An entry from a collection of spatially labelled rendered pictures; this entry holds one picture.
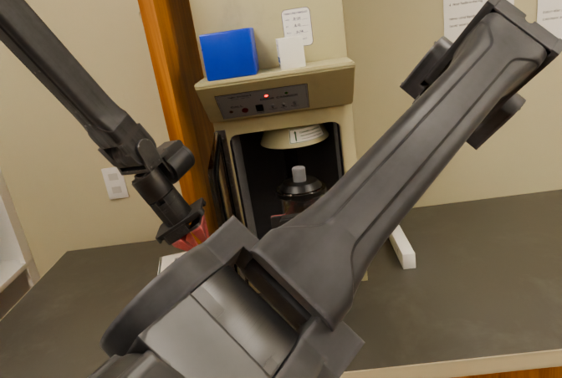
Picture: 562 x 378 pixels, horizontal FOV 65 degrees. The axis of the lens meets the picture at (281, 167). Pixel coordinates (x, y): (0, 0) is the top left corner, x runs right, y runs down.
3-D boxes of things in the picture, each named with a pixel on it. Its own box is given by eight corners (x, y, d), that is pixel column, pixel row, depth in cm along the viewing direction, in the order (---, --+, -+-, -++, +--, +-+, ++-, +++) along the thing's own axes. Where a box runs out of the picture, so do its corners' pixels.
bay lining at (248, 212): (258, 226, 136) (239, 114, 125) (341, 215, 134) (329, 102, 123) (252, 268, 113) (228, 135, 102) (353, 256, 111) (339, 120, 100)
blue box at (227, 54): (215, 76, 97) (206, 33, 94) (259, 69, 96) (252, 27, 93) (206, 82, 87) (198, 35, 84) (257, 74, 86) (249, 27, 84)
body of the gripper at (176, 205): (166, 231, 87) (142, 203, 85) (207, 203, 86) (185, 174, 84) (160, 247, 81) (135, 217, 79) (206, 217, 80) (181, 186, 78)
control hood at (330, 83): (211, 120, 100) (202, 77, 97) (352, 101, 99) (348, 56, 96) (202, 133, 90) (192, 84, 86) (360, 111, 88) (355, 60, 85)
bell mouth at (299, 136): (262, 135, 121) (258, 115, 119) (325, 126, 120) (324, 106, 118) (258, 153, 104) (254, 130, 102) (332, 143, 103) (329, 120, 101)
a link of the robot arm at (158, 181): (122, 183, 79) (138, 175, 76) (146, 162, 84) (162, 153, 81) (146, 211, 81) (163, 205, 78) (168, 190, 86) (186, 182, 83)
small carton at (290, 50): (279, 68, 93) (275, 38, 91) (303, 63, 93) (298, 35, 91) (281, 69, 88) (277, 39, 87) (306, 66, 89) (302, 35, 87)
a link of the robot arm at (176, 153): (103, 150, 78) (134, 145, 73) (144, 119, 86) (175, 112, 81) (137, 203, 83) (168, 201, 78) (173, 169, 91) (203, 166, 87)
